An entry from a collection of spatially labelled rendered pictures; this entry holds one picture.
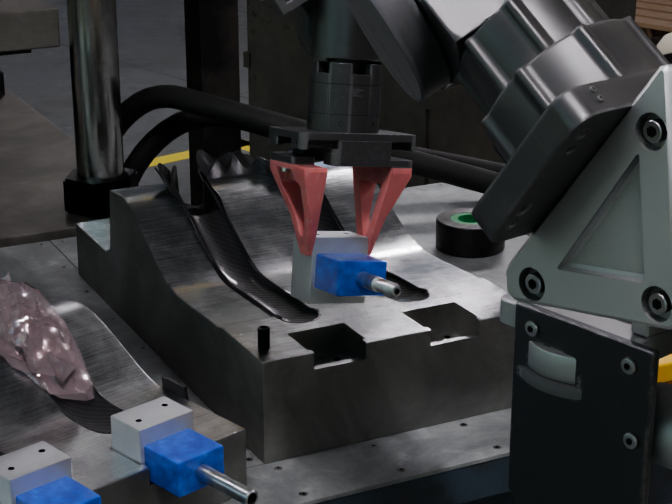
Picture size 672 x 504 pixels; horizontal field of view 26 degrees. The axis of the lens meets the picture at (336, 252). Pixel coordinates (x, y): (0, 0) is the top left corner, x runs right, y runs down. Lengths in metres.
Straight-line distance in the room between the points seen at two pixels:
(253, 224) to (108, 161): 0.48
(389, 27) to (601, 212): 0.13
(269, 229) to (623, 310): 0.80
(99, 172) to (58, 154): 0.31
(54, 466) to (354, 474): 0.26
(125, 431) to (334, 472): 0.19
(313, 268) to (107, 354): 0.19
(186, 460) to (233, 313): 0.24
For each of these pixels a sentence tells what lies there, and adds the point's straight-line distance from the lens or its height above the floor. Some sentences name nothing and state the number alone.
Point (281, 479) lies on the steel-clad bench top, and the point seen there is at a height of 0.80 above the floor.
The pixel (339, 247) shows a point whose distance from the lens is 1.16.
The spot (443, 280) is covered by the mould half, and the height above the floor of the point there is 0.89.
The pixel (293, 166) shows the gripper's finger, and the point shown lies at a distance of 1.12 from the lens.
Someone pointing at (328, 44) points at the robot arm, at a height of 1.13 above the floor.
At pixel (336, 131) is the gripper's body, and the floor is 1.07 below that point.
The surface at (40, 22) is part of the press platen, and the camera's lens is 1.87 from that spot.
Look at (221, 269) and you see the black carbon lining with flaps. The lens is 1.37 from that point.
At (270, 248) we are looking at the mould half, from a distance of 1.39.
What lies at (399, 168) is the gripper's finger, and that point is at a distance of 1.15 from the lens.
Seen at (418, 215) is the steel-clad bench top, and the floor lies 0.80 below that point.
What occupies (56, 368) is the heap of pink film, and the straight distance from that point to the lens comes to 1.18.
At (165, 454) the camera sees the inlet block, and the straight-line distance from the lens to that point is 1.06.
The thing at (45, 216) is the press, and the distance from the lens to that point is 1.88.
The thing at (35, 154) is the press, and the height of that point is 0.78.
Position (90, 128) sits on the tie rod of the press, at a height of 0.90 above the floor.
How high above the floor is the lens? 1.35
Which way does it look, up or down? 19 degrees down
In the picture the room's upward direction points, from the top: straight up
